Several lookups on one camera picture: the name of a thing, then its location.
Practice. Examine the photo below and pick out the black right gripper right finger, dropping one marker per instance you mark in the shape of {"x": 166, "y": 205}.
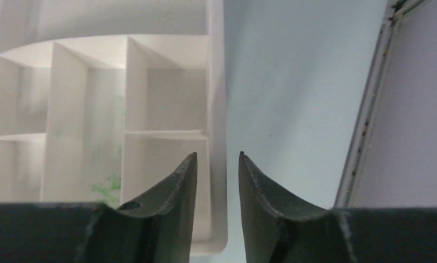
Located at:
{"x": 279, "y": 226}

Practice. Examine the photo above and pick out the aluminium frame rail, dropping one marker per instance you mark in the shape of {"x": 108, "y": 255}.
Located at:
{"x": 396, "y": 12}

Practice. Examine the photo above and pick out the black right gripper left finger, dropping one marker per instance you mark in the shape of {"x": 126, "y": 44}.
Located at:
{"x": 155, "y": 226}

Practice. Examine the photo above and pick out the white plastic drawer organizer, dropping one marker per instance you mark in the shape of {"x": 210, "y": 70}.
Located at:
{"x": 101, "y": 100}

